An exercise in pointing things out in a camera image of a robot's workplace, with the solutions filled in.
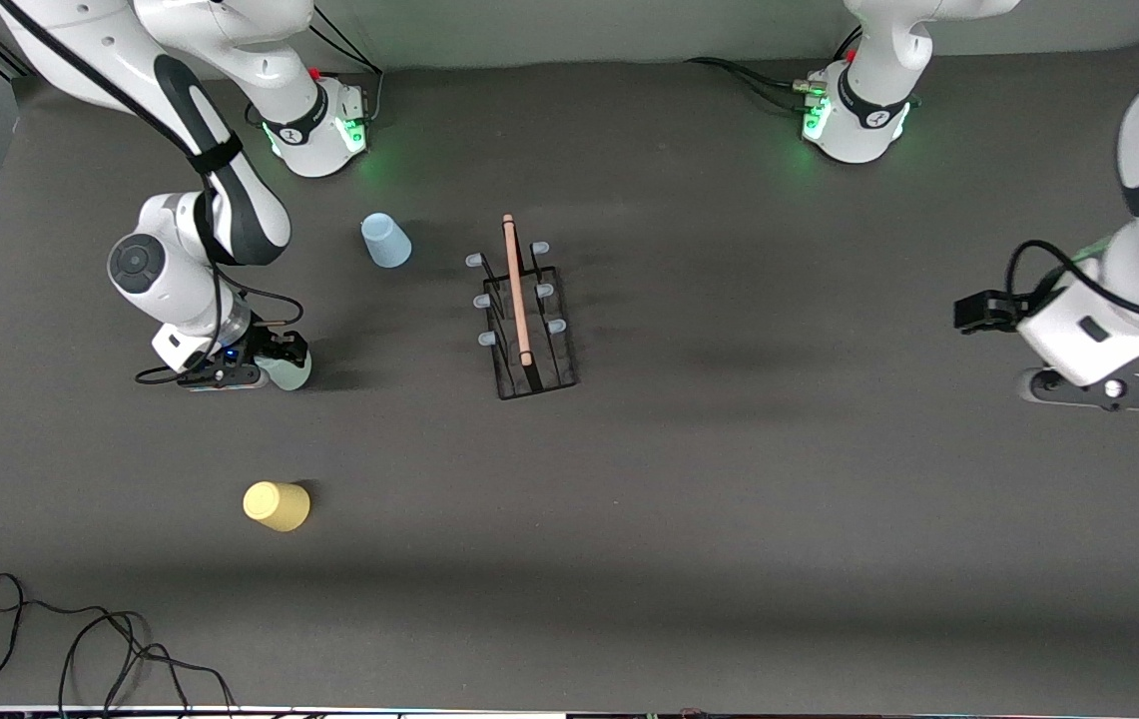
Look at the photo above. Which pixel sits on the yellow plastic cup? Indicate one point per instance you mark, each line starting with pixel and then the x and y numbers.
pixel 277 506

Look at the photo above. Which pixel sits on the pale green plastic cup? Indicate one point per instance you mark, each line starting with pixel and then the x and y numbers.
pixel 291 378

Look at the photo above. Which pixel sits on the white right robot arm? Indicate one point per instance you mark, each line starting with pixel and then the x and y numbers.
pixel 170 275

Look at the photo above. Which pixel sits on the light blue plastic cup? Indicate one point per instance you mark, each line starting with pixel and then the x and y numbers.
pixel 387 245

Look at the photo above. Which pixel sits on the dark grey table mat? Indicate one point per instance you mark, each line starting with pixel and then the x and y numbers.
pixel 629 499

